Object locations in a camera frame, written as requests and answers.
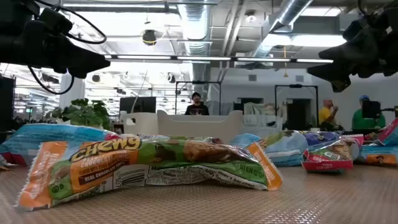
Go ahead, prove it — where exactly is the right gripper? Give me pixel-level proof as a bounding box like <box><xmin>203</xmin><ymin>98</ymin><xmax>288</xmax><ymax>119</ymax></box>
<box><xmin>307</xmin><ymin>4</ymin><xmax>398</xmax><ymax>93</ymax></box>

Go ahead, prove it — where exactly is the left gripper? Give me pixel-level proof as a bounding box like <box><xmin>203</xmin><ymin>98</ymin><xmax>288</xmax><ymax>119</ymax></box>
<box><xmin>14</xmin><ymin>20</ymin><xmax>111</xmax><ymax>78</ymax></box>

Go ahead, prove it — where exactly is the large blue granola bar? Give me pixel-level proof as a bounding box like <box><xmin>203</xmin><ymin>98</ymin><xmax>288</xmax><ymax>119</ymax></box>
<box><xmin>0</xmin><ymin>123</ymin><xmax>122</xmax><ymax>166</ymax></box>

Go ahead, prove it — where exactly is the green blue granola bar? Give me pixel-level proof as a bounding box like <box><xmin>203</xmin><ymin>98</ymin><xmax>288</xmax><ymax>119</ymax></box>
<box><xmin>257</xmin><ymin>130</ymin><xmax>308</xmax><ymax>167</ymax></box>

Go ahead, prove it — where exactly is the light blue granola bar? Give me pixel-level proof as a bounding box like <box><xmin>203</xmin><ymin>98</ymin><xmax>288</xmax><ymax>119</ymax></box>
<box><xmin>229</xmin><ymin>133</ymin><xmax>265</xmax><ymax>149</ymax></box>

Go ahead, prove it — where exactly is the green orange Chewy granola bar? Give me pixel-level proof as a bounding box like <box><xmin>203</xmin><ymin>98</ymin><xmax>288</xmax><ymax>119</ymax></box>
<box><xmin>17</xmin><ymin>136</ymin><xmax>283</xmax><ymax>212</ymax></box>

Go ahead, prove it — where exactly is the white red-edged granola bar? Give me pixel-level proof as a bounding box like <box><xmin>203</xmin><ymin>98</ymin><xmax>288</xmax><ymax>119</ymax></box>
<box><xmin>341</xmin><ymin>133</ymin><xmax>364</xmax><ymax>146</ymax></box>

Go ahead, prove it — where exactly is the purple granola bar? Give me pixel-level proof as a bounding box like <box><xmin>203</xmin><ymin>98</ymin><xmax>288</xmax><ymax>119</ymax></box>
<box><xmin>298</xmin><ymin>130</ymin><xmax>340</xmax><ymax>150</ymax></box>

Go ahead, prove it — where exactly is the red and blue granola bar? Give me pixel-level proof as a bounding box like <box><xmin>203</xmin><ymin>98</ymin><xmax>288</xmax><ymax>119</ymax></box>
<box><xmin>377</xmin><ymin>118</ymin><xmax>398</xmax><ymax>147</ymax></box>

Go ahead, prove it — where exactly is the red green granola bar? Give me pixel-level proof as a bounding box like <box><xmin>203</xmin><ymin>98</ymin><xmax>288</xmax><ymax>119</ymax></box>
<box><xmin>302</xmin><ymin>138</ymin><xmax>361</xmax><ymax>174</ymax></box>

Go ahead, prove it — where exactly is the blue orange-label granola bar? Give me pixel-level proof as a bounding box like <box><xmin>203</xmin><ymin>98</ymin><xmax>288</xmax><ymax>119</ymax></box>
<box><xmin>357</xmin><ymin>143</ymin><xmax>398</xmax><ymax>166</ymax></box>

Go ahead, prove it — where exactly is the grey foil granola bar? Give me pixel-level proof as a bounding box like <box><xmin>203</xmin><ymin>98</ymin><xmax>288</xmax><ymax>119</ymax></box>
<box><xmin>0</xmin><ymin>154</ymin><xmax>12</xmax><ymax>171</ymax></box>

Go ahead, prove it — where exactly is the white column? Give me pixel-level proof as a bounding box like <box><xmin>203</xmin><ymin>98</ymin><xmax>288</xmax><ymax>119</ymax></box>
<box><xmin>58</xmin><ymin>73</ymin><xmax>86</xmax><ymax>108</ymax></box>

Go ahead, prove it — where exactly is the yellow hanging pendant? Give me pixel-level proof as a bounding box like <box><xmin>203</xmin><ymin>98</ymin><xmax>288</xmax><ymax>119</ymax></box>
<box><xmin>282</xmin><ymin>45</ymin><xmax>289</xmax><ymax>78</ymax></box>

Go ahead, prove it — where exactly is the person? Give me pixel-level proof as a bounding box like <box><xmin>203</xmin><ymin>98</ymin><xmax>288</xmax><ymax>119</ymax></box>
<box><xmin>185</xmin><ymin>91</ymin><xmax>210</xmax><ymax>116</ymax></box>
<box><xmin>351</xmin><ymin>95</ymin><xmax>386</xmax><ymax>130</ymax></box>
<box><xmin>318</xmin><ymin>99</ymin><xmax>343</xmax><ymax>131</ymax></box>

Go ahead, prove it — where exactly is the black box on stand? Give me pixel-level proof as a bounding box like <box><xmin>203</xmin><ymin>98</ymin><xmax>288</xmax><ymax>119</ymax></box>
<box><xmin>361</xmin><ymin>100</ymin><xmax>382</xmax><ymax>119</ymax></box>

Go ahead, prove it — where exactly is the green artificial plant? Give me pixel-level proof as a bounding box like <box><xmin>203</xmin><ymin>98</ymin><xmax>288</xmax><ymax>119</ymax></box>
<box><xmin>46</xmin><ymin>98</ymin><xmax>110</xmax><ymax>131</ymax></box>

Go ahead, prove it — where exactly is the long LED light bar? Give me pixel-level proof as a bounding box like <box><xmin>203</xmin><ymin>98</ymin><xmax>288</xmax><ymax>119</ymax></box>
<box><xmin>104</xmin><ymin>54</ymin><xmax>334</xmax><ymax>64</ymax></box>

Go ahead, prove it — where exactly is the black round ceiling device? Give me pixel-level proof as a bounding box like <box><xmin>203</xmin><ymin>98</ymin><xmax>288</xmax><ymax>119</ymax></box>
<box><xmin>142</xmin><ymin>29</ymin><xmax>157</xmax><ymax>47</ymax></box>

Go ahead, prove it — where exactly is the black monitor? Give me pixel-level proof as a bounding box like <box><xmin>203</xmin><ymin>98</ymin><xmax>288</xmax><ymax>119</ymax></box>
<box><xmin>119</xmin><ymin>96</ymin><xmax>157</xmax><ymax>114</ymax></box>

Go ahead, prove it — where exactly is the black cabinet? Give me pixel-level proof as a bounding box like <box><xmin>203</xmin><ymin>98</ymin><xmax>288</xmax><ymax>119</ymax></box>
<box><xmin>0</xmin><ymin>76</ymin><xmax>16</xmax><ymax>133</ymax></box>

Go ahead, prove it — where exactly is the white cloth pile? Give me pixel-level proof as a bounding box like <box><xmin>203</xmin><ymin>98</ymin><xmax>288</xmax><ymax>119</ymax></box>
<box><xmin>243</xmin><ymin>101</ymin><xmax>278</xmax><ymax>116</ymax></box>

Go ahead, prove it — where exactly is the white plastic bin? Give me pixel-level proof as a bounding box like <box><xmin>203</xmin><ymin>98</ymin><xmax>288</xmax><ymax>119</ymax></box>
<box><xmin>119</xmin><ymin>111</ymin><xmax>159</xmax><ymax>137</ymax></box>

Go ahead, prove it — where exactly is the clear plastic bin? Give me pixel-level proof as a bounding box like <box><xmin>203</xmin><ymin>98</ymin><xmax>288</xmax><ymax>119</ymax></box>
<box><xmin>242</xmin><ymin>114</ymin><xmax>284</xmax><ymax>138</ymax></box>

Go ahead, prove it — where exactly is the brown mat with dark border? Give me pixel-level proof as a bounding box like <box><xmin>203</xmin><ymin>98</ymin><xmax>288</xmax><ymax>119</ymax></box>
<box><xmin>0</xmin><ymin>164</ymin><xmax>398</xmax><ymax>224</ymax></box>

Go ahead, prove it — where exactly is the pale grey plastic bin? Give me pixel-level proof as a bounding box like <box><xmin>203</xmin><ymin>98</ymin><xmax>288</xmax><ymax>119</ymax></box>
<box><xmin>157</xmin><ymin>110</ymin><xmax>244</xmax><ymax>144</ymax></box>

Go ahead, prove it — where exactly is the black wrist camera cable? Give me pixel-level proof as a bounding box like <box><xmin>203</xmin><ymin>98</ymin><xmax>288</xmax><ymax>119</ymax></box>
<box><xmin>33</xmin><ymin>0</ymin><xmax>108</xmax><ymax>45</ymax></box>

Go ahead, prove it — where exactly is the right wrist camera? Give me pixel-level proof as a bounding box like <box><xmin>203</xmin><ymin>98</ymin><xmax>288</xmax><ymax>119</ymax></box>
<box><xmin>350</xmin><ymin>17</ymin><xmax>374</xmax><ymax>42</ymax></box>

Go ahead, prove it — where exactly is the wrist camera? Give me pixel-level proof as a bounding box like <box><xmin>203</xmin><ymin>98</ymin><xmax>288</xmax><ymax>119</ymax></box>
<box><xmin>39</xmin><ymin>7</ymin><xmax>74</xmax><ymax>35</ymax></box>
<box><xmin>350</xmin><ymin>17</ymin><xmax>374</xmax><ymax>42</ymax></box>

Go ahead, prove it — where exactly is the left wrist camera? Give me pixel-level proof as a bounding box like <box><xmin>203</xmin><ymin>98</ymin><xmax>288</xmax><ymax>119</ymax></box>
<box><xmin>39</xmin><ymin>7</ymin><xmax>74</xmax><ymax>35</ymax></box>

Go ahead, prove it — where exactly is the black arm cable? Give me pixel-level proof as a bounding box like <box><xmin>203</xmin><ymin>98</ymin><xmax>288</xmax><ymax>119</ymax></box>
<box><xmin>27</xmin><ymin>64</ymin><xmax>75</xmax><ymax>96</ymax></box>

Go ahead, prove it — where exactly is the black metal stand frame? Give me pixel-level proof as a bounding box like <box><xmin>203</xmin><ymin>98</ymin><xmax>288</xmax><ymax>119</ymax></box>
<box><xmin>274</xmin><ymin>83</ymin><xmax>320</xmax><ymax>131</ymax></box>
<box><xmin>175</xmin><ymin>80</ymin><xmax>222</xmax><ymax>116</ymax></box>

